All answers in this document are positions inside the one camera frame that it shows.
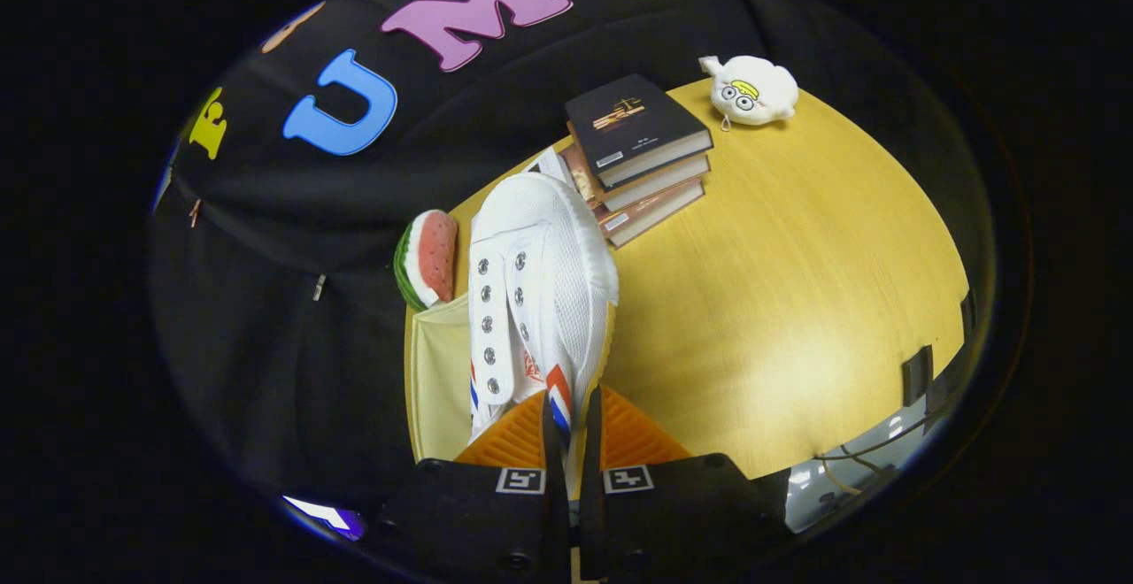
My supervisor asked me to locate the white portrait cover book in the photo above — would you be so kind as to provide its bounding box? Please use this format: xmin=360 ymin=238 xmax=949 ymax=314
xmin=527 ymin=147 xmax=576 ymax=187

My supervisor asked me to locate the black backdrop cloth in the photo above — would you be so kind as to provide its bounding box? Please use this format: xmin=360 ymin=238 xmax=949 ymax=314
xmin=149 ymin=0 xmax=886 ymax=514

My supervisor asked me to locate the black table edge bracket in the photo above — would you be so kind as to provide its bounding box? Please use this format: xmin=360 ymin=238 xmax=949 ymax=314
xmin=901 ymin=345 xmax=936 ymax=407

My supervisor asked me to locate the white plush toy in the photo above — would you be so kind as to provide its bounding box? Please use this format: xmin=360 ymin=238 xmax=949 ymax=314
xmin=698 ymin=55 xmax=799 ymax=131

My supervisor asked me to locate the computer monitor screen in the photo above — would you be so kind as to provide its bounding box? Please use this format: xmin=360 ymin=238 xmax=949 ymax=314
xmin=281 ymin=496 xmax=366 ymax=542

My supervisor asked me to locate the beige fabric storage box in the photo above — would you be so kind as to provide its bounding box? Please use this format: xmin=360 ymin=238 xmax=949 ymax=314
xmin=409 ymin=292 xmax=479 ymax=463

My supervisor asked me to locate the black hardcover book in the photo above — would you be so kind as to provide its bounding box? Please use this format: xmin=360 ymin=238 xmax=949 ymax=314
xmin=565 ymin=73 xmax=714 ymax=189

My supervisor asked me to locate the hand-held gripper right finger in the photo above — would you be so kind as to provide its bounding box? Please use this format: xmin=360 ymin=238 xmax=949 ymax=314
xmin=580 ymin=385 xmax=793 ymax=584

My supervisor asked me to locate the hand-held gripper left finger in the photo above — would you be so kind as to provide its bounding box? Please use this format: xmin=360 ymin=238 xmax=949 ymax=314
xmin=376 ymin=389 xmax=572 ymax=584

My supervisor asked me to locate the watermelon slice toy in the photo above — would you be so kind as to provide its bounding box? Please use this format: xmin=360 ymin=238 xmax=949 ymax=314
xmin=393 ymin=209 xmax=459 ymax=312

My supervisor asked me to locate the brown book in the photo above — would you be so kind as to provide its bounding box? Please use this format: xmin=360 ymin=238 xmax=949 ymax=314
xmin=584 ymin=179 xmax=706 ymax=250
xmin=559 ymin=142 xmax=712 ymax=213

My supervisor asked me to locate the white striped canvas shoe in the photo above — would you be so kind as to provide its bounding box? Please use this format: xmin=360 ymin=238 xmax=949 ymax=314
xmin=466 ymin=172 xmax=620 ymax=501

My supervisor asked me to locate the black cable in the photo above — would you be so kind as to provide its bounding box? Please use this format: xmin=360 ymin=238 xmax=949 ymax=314
xmin=814 ymin=438 xmax=939 ymax=496

